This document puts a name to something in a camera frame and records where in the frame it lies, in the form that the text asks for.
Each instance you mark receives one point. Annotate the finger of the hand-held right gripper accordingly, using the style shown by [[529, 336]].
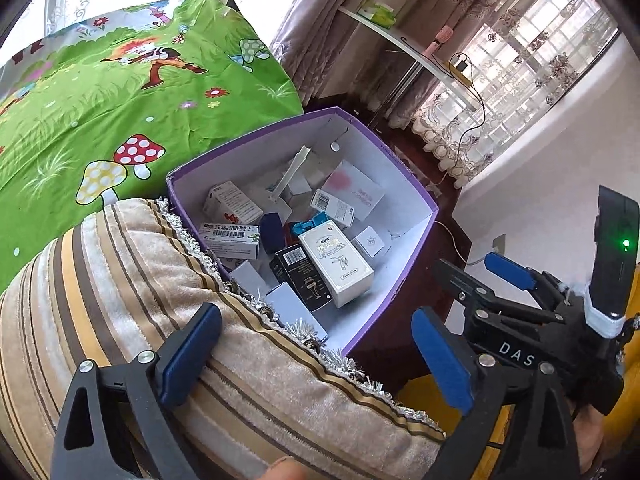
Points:
[[510, 270], [470, 290]]

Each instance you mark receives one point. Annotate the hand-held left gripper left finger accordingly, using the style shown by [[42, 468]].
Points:
[[187, 360]]

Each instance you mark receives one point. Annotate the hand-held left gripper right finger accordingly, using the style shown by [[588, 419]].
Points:
[[445, 360]]

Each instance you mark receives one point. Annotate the purple cardboard box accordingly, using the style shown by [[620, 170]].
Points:
[[400, 230]]

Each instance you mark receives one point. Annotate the small white diamond-logo box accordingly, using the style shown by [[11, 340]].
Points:
[[370, 242]]

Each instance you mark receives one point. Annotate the white box with long barcode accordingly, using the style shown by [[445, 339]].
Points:
[[230, 240]]

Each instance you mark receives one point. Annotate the tall white gold-print box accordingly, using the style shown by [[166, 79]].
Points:
[[335, 265]]

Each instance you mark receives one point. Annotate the dark blue plastic object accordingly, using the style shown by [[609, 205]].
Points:
[[270, 232]]

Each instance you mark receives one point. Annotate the large white cardboard box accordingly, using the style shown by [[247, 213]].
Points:
[[352, 187]]

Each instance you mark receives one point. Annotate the white box small barcode label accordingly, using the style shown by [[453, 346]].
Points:
[[332, 207]]

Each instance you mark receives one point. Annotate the white medicine box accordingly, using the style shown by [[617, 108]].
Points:
[[230, 205]]

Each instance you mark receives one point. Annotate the blue plastic toy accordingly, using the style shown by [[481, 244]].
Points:
[[310, 222]]

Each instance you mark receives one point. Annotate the plain white box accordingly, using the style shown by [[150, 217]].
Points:
[[307, 177]]

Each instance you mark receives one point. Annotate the white plastic scoop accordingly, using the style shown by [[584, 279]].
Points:
[[295, 170]]

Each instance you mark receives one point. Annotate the person's right hand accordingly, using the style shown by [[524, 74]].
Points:
[[590, 445]]

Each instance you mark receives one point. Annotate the person's left hand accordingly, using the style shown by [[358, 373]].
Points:
[[287, 470]]

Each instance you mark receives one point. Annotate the striped plush cushion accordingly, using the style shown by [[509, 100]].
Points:
[[125, 285]]

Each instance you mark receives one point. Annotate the embroidered lace curtain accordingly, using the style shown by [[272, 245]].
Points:
[[545, 85]]

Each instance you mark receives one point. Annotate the pink handheld device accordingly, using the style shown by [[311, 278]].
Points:
[[442, 37]]

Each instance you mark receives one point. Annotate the green cartoon printed sheet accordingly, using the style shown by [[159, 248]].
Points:
[[100, 125]]

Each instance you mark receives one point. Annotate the white side table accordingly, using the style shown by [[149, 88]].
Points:
[[400, 42]]

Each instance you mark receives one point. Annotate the window with white grille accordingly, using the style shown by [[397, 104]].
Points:
[[550, 20]]

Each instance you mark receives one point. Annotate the green tissue pack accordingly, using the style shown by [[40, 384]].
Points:
[[377, 12]]

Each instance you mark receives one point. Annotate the white wall outlet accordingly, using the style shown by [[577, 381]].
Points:
[[499, 245]]

